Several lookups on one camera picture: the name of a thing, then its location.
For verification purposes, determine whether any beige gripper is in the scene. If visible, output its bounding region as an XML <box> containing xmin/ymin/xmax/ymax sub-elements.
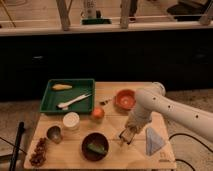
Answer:
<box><xmin>119</xmin><ymin>115</ymin><xmax>147</xmax><ymax>145</ymax></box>

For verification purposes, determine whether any brown chalkboard eraser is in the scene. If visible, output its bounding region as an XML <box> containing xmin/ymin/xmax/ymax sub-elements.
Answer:
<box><xmin>122</xmin><ymin>130</ymin><xmax>132</xmax><ymax>143</ymax></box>

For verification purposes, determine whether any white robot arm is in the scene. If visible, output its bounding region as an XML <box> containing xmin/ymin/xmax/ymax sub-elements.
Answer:
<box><xmin>119</xmin><ymin>82</ymin><xmax>213</xmax><ymax>144</ymax></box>

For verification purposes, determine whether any small metal cup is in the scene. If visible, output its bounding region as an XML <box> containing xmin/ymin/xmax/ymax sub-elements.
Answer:
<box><xmin>47</xmin><ymin>126</ymin><xmax>62</xmax><ymax>144</ymax></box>

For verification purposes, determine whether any blue folded cloth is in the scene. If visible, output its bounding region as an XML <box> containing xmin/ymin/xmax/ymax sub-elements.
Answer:
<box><xmin>146</xmin><ymin>127</ymin><xmax>166</xmax><ymax>156</ymax></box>

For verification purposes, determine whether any dark brown bowl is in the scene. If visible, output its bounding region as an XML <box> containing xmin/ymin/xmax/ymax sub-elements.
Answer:
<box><xmin>81</xmin><ymin>132</ymin><xmax>109</xmax><ymax>161</ymax></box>

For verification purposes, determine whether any green pepper toy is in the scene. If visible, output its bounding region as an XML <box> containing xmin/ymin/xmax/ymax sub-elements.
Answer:
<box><xmin>87</xmin><ymin>143</ymin><xmax>107</xmax><ymax>155</ymax></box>

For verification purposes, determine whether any orange plastic bowl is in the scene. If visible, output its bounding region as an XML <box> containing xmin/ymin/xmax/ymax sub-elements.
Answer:
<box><xmin>114</xmin><ymin>89</ymin><xmax>135</xmax><ymax>110</ymax></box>

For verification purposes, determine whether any orange peach toy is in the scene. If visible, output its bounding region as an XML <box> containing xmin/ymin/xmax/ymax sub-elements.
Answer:
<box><xmin>91</xmin><ymin>107</ymin><xmax>105</xmax><ymax>119</ymax></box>

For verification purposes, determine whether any small dark screw piece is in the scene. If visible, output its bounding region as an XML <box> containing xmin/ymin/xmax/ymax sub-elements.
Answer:
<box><xmin>100</xmin><ymin>98</ymin><xmax>113</xmax><ymax>106</ymax></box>

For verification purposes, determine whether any white lidded jar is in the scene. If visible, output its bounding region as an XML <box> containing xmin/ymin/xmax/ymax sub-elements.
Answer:
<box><xmin>63</xmin><ymin>112</ymin><xmax>80</xmax><ymax>130</ymax></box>

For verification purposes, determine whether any green plastic tray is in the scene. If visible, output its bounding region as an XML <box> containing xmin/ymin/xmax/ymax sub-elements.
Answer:
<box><xmin>40</xmin><ymin>78</ymin><xmax>95</xmax><ymax>115</ymax></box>

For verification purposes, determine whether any white plastic spatula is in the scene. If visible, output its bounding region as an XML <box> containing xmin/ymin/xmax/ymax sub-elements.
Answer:
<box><xmin>57</xmin><ymin>94</ymin><xmax>91</xmax><ymax>110</ymax></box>

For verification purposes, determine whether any yellow corn cob toy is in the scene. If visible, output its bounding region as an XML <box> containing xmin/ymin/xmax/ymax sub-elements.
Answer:
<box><xmin>52</xmin><ymin>84</ymin><xmax>72</xmax><ymax>91</ymax></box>

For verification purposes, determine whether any brown grape bunch toy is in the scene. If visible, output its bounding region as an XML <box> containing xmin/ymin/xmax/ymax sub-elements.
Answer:
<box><xmin>30</xmin><ymin>138</ymin><xmax>47</xmax><ymax>167</ymax></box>

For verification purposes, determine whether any black pole stand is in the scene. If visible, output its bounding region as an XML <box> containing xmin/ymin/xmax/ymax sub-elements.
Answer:
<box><xmin>9</xmin><ymin>122</ymin><xmax>25</xmax><ymax>171</ymax></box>

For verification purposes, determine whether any white bottle on green base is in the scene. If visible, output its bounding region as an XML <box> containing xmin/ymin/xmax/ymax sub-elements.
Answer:
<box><xmin>81</xmin><ymin>0</ymin><xmax>111</xmax><ymax>25</ymax></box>

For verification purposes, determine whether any black floor cable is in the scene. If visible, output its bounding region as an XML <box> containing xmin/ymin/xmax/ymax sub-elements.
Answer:
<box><xmin>168</xmin><ymin>132</ymin><xmax>213</xmax><ymax>171</ymax></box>

